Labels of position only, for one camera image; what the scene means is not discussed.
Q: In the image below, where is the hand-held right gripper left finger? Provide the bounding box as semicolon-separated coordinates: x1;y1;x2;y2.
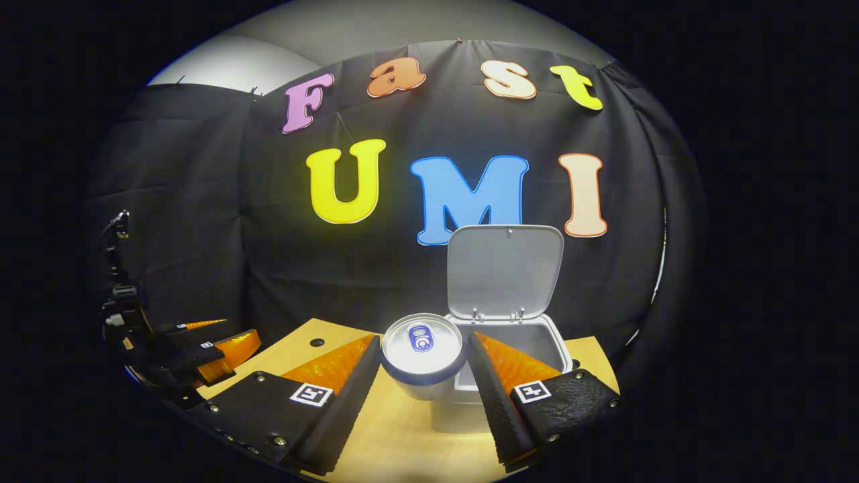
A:
185;333;382;476

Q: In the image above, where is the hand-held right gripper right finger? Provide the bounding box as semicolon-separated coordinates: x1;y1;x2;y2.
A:
466;330;621;470

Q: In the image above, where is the silver pop can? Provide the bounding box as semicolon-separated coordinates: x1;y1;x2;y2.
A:
380;313;467;402

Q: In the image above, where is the white desktop garbage bin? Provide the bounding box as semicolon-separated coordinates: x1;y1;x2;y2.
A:
429;224;573;435

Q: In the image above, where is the light wooden desktop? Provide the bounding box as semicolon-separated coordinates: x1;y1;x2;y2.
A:
195;317;621;483

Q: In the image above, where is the black backdrop cloth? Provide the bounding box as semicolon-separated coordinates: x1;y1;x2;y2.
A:
84;39;705;390

